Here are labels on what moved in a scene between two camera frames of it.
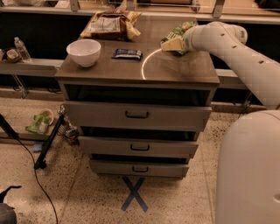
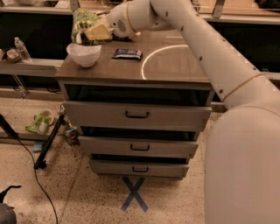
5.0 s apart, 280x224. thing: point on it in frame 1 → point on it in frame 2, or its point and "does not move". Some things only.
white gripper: x=189 y=38 → x=117 y=21
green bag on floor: x=40 y=126 does not move
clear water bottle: x=24 y=54 does not move
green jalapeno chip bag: x=177 y=33 → x=83 y=19
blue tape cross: x=134 y=193 does not move
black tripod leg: x=41 y=160 does not move
